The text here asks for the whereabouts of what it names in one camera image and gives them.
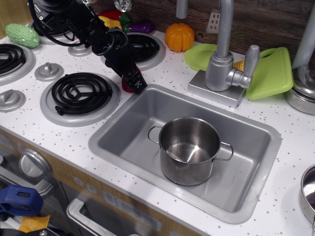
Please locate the silver stove knob front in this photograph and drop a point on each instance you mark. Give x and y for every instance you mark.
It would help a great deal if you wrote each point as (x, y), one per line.
(11, 100)

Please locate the red toy sweet potato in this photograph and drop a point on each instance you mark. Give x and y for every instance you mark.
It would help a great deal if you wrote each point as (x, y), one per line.
(128, 83)

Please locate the front black stove burner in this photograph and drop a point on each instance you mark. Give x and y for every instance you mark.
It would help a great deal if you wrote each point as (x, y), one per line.
(79, 99)

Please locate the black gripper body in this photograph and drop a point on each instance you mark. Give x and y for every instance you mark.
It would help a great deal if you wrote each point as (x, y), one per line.
(115, 46)

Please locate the silver stove knob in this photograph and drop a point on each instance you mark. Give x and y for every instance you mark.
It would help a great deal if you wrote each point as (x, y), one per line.
(49, 72)
(80, 51)
(11, 100)

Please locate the silver spatula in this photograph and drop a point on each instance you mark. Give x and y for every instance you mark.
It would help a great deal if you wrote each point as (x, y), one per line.
(214, 21)

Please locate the yellow toy corn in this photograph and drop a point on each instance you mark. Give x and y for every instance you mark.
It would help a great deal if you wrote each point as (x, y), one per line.
(240, 65)

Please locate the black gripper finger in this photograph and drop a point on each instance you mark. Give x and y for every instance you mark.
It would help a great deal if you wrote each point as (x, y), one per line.
(136, 82)

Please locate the red yellow toy pepper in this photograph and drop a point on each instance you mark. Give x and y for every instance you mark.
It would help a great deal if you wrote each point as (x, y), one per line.
(115, 19)

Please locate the silver stove knob middle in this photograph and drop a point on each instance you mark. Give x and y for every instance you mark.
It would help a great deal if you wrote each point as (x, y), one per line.
(49, 72)

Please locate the grey sink basin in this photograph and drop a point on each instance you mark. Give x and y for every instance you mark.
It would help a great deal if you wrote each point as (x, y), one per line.
(232, 191)

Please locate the left black stove burner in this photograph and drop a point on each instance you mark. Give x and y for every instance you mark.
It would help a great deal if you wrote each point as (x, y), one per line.
(15, 63)

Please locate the steel pot right back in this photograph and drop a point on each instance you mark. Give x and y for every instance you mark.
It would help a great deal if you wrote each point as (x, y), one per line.
(302, 95)

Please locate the silver stove knob back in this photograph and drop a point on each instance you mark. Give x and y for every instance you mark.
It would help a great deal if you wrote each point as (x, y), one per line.
(80, 51)

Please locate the silver oven door handle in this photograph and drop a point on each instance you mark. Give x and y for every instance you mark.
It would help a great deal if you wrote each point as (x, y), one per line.
(93, 228)

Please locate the grey post right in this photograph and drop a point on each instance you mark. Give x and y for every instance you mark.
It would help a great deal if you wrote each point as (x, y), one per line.
(307, 44)

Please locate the yellow cloth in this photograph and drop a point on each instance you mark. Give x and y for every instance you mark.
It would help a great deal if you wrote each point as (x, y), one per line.
(33, 223)

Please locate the grey pipe top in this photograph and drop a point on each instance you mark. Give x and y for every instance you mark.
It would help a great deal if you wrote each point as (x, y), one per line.
(181, 9)

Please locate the light green plate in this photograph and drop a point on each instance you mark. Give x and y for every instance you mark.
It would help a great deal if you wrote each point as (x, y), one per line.
(198, 56)

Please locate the steel bowl right front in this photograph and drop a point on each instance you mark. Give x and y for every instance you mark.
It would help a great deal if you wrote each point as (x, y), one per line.
(307, 195)

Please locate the black stove burner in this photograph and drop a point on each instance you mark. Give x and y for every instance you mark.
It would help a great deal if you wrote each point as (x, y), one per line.
(79, 99)
(15, 63)

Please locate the back right stove burner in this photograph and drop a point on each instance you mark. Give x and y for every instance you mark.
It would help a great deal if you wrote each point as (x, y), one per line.
(150, 51)

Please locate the purple toy eggplant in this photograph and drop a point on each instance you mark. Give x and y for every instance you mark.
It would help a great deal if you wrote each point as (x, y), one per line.
(141, 27)

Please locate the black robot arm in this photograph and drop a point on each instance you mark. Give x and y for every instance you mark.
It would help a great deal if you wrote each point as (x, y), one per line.
(79, 18)

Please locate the orange toy pumpkin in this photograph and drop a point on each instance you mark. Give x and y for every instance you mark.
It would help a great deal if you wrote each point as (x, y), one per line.
(179, 37)

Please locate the green toy bitter gourd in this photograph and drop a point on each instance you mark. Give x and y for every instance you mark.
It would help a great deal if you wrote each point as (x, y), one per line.
(22, 35)

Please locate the silver faucet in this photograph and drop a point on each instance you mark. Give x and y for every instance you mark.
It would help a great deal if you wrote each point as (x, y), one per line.
(222, 82)

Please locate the stainless steel pot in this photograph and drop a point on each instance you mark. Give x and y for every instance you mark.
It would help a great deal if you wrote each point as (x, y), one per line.
(188, 149)

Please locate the green cutting board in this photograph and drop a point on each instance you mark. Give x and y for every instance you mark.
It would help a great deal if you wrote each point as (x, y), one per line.
(273, 74)

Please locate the back left stove burner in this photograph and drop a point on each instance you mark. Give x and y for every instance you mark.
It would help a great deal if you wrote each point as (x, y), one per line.
(68, 37)

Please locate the blue clamp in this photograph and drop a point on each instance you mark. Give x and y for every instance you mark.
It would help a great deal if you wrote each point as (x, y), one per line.
(20, 201)

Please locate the silver oven dial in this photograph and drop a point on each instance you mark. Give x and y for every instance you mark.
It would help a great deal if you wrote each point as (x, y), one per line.
(32, 164)

